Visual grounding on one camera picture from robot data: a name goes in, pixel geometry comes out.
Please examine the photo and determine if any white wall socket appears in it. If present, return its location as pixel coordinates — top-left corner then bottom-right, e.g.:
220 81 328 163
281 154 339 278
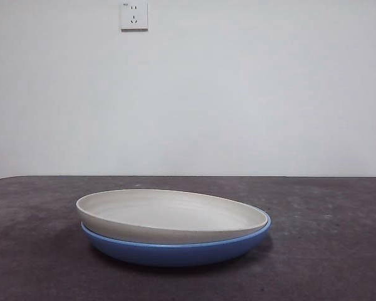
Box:
120 1 149 32

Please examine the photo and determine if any white round plate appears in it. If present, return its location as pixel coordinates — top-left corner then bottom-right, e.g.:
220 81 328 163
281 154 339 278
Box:
76 189 269 244

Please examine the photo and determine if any blue round plate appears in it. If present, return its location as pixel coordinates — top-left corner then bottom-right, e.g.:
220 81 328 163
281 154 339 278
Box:
80 205 273 268

